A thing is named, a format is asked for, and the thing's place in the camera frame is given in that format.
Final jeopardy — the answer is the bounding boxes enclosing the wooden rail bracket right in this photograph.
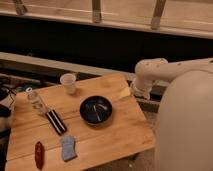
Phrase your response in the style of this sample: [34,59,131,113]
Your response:
[151,0,166,30]

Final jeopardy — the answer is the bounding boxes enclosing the clear glass jar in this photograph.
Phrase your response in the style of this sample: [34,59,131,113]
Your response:
[26,87,47,115]

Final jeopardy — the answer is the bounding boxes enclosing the black white striped case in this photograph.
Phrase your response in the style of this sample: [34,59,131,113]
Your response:
[46,110,67,136]

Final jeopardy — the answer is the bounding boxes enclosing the dark ceramic bowl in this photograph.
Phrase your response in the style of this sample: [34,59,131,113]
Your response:
[80,96,112,125]

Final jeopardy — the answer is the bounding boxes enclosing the translucent plastic cup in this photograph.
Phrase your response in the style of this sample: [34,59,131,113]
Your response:
[60,73,76,94]

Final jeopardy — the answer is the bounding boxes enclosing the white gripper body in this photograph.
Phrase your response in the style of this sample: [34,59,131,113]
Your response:
[131,78,153,100]

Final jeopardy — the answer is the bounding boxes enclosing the black cables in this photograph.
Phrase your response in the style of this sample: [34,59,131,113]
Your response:
[0,75,21,134]

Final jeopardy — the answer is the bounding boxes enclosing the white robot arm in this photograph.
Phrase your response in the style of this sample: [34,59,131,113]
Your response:
[131,58,213,171]

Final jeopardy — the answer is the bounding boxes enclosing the wooden rail bracket middle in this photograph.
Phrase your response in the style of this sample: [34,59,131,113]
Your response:
[92,0,101,23]

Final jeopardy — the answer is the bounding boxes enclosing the wooden board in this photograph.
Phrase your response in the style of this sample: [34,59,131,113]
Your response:
[5,74,155,171]

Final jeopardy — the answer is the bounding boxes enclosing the wooden rail bracket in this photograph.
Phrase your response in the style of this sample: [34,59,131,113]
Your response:
[151,0,166,30]
[13,0,27,15]
[92,0,101,23]

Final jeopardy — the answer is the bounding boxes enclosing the wooden rail bracket left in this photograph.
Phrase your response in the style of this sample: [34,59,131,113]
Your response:
[13,0,27,15]

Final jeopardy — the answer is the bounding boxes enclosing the blue folded cloth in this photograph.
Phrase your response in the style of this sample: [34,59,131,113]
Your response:
[61,136,77,162]

